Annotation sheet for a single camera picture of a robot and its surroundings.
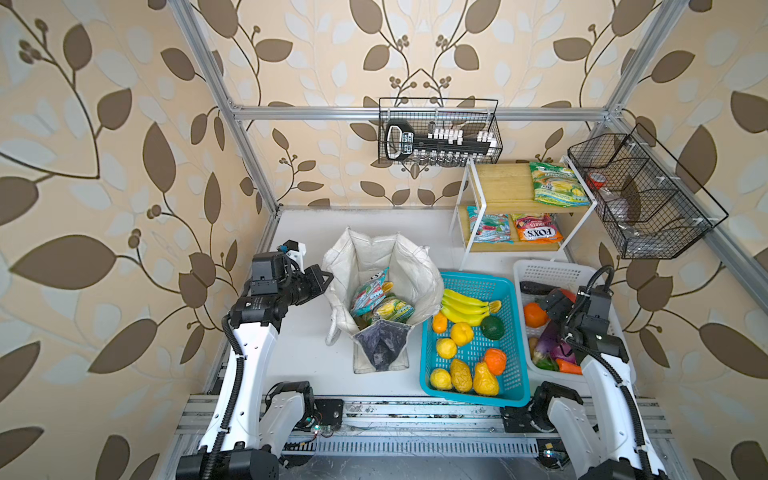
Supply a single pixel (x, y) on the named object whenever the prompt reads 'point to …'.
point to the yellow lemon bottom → (440, 379)
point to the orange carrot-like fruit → (439, 322)
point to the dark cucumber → (533, 287)
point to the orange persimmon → (495, 360)
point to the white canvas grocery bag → (414, 276)
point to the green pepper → (548, 363)
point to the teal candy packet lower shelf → (493, 228)
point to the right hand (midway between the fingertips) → (562, 311)
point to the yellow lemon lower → (446, 348)
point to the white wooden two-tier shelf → (519, 207)
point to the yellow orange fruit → (461, 333)
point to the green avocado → (492, 327)
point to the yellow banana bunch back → (465, 310)
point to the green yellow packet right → (558, 186)
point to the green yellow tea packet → (394, 310)
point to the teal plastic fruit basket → (471, 349)
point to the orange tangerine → (534, 315)
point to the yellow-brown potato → (461, 375)
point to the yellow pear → (485, 382)
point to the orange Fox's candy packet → (538, 228)
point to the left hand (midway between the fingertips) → (333, 273)
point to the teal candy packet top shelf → (369, 293)
